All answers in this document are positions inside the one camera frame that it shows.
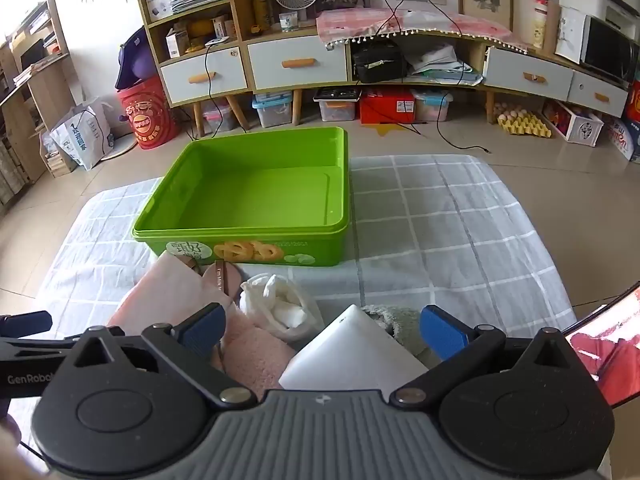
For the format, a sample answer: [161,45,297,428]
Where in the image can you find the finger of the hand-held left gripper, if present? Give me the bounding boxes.
[0,337,81,361]
[0,311,53,337]

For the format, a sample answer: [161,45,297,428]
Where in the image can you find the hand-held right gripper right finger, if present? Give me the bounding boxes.
[390,304,588,407]

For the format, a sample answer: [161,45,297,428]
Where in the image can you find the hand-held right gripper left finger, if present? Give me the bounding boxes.
[57,303,257,408]

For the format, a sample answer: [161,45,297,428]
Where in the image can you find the grey fluffy cloth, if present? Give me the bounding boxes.
[360,304,432,361]

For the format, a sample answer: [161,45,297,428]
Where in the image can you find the light pink cloth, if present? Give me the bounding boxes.
[107,252,236,332]

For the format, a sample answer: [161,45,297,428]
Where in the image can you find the white crinkled cloth bundle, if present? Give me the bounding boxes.
[239,273,325,345]

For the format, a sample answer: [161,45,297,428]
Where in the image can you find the green plastic box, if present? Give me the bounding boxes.
[131,126,350,267]

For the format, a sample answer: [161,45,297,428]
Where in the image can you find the person's left hand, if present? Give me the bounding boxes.
[0,417,23,468]

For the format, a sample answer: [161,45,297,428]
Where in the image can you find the mauve sock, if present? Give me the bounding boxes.
[200,259,247,306]

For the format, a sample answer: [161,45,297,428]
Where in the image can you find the grey checked blanket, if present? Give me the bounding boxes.
[7,154,581,461]

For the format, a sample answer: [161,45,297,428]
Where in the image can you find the person's red clothing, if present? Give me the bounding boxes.
[562,282,640,407]

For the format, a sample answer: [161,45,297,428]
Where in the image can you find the white shopping bag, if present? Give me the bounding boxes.
[41,100,117,171]

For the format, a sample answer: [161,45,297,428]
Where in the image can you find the clear storage box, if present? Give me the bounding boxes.
[202,102,238,133]

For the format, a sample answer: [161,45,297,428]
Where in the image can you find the red bucket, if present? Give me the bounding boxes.
[117,77,182,151]

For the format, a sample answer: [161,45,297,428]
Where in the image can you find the yellow egg tray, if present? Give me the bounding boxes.
[492,102,553,139]

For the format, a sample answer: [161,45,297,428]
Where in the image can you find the clear box colourful contents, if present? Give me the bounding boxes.
[411,89,453,123]

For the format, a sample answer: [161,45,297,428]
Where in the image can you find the clear box blue lid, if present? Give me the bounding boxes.
[251,91,294,128]

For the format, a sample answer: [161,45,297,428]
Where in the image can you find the red cardboard box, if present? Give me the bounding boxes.
[359,89,417,125]

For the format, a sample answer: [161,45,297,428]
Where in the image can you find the white patterned box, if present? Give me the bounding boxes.
[542,100,606,147]

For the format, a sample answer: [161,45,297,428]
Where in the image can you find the wooden bookshelf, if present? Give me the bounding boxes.
[0,0,76,206]

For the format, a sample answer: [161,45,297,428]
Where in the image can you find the clear box black lid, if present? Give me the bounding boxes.
[313,86,362,123]

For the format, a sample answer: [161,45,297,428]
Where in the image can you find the pile of papers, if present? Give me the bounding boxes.
[405,42,485,86]

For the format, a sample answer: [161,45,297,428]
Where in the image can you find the black bag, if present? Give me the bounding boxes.
[351,40,407,84]

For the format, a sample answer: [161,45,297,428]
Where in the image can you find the purple bag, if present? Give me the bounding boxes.
[115,27,162,92]

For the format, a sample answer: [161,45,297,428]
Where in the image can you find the small white carton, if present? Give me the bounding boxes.
[165,27,190,59]

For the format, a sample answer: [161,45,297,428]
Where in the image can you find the microwave oven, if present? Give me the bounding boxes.
[580,15,640,93]

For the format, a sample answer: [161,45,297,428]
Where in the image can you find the pink tasselled cloth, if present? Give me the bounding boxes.
[315,7,531,53]

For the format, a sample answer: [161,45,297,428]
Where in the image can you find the white paper drawing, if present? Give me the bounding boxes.
[554,6,588,63]

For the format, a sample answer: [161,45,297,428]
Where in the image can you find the yellow canister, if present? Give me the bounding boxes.
[251,0,275,31]

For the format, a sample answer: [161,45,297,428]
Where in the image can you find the red white tube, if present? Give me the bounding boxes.
[531,0,548,51]

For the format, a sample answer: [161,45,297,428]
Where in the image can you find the wooden cabinet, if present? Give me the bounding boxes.
[135,0,640,133]

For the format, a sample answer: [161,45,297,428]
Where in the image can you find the white drawer orange handle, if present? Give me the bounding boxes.
[567,71,632,120]
[484,46,575,103]
[160,47,249,106]
[247,35,349,92]

